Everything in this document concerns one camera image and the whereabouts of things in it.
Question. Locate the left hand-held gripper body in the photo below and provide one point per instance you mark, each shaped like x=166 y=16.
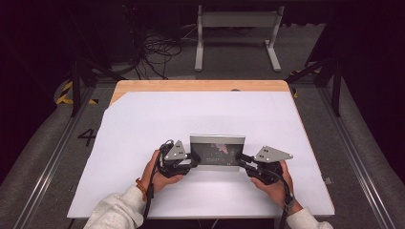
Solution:
x=176 y=153

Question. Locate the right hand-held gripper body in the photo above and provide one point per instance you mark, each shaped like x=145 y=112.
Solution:
x=270 y=155

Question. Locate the person's left hand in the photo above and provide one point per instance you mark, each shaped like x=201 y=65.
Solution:
x=159 y=179

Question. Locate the person's right hand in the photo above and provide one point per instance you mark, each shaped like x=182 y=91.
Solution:
x=275 y=192

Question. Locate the white board sheet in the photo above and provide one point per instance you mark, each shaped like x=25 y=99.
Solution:
x=191 y=114

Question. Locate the yellow black hazard tape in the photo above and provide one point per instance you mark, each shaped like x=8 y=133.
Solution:
x=63 y=95
x=296 y=94

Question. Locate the black metal stand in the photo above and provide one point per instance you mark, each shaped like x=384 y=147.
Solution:
x=336 y=92
x=75 y=90

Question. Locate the dark equipment box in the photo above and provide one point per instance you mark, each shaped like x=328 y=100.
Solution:
x=122 y=31

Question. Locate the aluminium floor rail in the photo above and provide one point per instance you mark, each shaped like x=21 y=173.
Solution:
x=353 y=159
x=47 y=171

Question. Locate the white metal desk frame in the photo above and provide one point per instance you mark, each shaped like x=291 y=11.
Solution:
x=237 y=19

